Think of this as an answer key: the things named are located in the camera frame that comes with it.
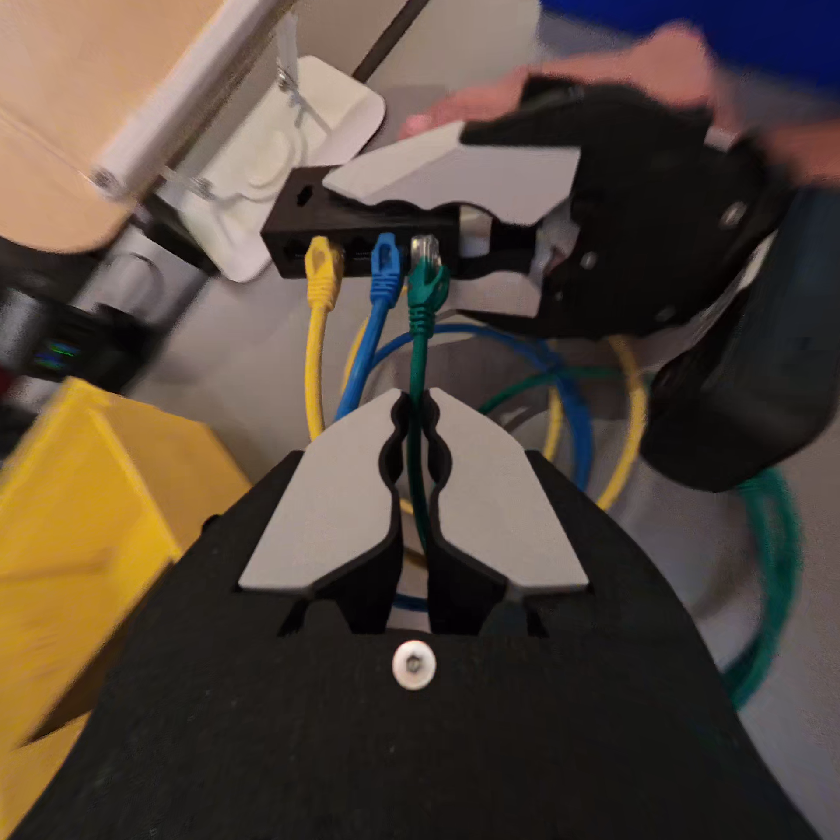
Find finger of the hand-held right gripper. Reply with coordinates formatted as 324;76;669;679
322;120;583;228
450;252;544;320

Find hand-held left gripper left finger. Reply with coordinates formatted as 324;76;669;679
238;387;411;635

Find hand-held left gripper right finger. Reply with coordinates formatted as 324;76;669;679
420;387;589;635

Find green ethernet cable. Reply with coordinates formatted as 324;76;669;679
406;234;803;711

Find blue ethernet cable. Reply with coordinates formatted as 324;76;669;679
335;231;595;613

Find yellow ethernet cable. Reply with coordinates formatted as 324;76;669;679
305;235;651;572

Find black ethernet switch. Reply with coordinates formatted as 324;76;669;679
260;166;500;280

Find yellow plastic bin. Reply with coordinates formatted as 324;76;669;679
0;376;253;782

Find person's right hand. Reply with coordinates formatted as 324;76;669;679
398;23;840;191

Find black power bank with display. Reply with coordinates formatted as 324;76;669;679
0;282;155;395

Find wooden stand white base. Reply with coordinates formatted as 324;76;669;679
0;0;386;284

